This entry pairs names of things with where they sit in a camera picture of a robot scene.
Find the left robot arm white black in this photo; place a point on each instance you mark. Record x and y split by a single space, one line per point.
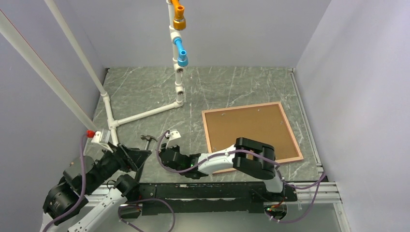
84 175

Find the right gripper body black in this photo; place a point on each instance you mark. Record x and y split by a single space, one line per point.
175 148

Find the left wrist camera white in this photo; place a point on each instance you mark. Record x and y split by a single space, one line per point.
100 137

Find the orange pipe nozzle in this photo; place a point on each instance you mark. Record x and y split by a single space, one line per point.
179 21

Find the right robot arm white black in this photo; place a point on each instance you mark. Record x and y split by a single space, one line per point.
250 157

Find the blue pipe nozzle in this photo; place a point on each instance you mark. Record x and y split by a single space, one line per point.
182 58

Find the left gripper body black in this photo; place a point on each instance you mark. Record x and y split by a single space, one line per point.
123 163

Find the pink photo frame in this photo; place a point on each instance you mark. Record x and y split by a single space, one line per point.
265 122

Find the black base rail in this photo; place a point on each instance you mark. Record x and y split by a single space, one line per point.
150 207

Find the white diagonal pole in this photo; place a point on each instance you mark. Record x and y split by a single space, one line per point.
25 50

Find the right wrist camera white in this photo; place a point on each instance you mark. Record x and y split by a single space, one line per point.
173 134

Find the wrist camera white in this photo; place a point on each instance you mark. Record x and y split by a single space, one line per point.
173 134
100 137

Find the white pvc pipe structure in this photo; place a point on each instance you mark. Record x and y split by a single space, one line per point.
113 124

